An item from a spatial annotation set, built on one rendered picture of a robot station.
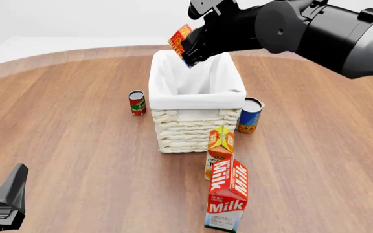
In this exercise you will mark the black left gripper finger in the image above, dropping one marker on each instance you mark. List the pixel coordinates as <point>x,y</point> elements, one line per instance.
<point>11,187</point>

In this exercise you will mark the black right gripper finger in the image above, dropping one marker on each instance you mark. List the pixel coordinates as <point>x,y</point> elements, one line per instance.
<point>197,57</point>

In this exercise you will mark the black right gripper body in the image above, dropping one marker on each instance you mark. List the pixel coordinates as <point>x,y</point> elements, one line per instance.
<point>207,36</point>

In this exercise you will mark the red and yellow butter box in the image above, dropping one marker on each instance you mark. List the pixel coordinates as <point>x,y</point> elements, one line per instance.
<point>177,42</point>

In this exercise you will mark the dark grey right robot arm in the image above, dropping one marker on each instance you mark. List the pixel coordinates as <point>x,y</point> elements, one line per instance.
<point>335,36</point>

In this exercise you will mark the white wicker basket with liner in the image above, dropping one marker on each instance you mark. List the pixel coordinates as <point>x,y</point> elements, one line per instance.
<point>193,97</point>

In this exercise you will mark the small flat plate on stalk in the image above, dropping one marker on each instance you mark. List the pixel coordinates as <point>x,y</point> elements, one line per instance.
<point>202,7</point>

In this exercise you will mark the red tomato sauce can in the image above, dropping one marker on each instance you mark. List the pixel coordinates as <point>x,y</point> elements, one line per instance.
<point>137,104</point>

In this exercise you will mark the blue and orange food can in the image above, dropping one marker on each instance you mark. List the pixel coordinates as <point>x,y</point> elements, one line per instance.
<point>249,116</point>

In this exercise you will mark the orange juice carton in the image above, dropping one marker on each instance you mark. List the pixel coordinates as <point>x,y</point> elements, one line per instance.
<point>220,143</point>

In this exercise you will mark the red and white milk carton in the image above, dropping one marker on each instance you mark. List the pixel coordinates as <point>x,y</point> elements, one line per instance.
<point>227,194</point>

